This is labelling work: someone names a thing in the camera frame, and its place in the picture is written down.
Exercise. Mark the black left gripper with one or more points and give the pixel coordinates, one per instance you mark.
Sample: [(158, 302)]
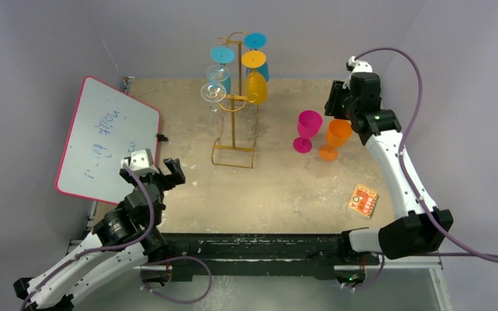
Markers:
[(170, 181)]

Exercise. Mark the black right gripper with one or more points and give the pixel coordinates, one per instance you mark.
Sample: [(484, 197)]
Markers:
[(332, 102)]

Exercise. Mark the orange plastic wine glass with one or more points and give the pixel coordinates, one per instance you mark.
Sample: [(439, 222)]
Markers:
[(337, 134)]

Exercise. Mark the magenta plastic wine glass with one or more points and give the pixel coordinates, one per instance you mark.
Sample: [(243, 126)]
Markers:
[(309, 124)]

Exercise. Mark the yellow plastic wine glass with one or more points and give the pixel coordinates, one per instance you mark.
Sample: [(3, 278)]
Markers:
[(256, 84)]

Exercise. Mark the blue wine glass row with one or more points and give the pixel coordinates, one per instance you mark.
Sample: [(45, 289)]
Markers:
[(223, 55), (254, 42)]

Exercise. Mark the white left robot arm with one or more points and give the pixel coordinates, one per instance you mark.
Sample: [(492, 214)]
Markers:
[(127, 236)]

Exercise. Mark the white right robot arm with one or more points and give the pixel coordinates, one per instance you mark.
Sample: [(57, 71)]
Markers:
[(419, 225)]

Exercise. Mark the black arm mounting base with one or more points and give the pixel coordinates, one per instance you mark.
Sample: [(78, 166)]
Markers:
[(323, 256)]

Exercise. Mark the clear wine glass front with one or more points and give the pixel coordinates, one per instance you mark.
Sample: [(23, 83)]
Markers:
[(214, 93)]

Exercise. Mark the clear wine glass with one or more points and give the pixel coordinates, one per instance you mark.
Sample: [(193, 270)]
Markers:
[(217, 73), (214, 93)]

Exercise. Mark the clear wine glass rear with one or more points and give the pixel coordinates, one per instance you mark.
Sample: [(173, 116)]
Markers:
[(217, 73)]

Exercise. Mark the black whiteboard clip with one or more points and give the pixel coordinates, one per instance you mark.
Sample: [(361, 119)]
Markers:
[(161, 137)]

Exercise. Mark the pink framed whiteboard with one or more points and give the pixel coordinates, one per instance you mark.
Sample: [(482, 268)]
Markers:
[(106, 127)]

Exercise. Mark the orange patterned card box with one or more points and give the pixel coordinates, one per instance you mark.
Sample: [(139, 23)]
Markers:
[(363, 201)]

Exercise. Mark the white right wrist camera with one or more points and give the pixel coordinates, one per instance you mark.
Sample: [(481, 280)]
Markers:
[(356, 66)]

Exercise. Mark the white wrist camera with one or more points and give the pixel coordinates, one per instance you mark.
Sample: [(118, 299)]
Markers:
[(356, 66), (140, 162)]

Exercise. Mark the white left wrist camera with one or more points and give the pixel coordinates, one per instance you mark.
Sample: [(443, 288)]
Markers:
[(140, 162)]

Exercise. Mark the gold wire glass rack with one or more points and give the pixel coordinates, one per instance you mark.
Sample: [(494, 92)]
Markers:
[(235, 101)]

